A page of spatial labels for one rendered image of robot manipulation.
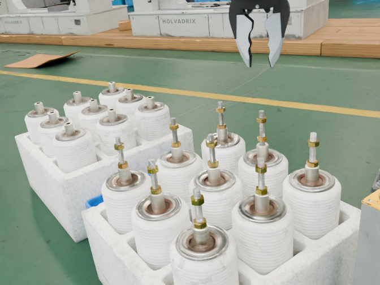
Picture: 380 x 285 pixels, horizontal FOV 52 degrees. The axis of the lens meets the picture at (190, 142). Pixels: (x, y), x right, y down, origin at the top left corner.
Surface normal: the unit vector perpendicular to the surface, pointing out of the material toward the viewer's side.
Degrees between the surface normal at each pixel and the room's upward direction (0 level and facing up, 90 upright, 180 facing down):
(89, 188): 90
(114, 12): 90
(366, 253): 90
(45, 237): 0
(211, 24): 90
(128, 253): 0
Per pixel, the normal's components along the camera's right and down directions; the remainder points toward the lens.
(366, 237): -0.81, 0.32
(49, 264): -0.10, -0.90
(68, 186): 0.60, 0.29
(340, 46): -0.55, 0.40
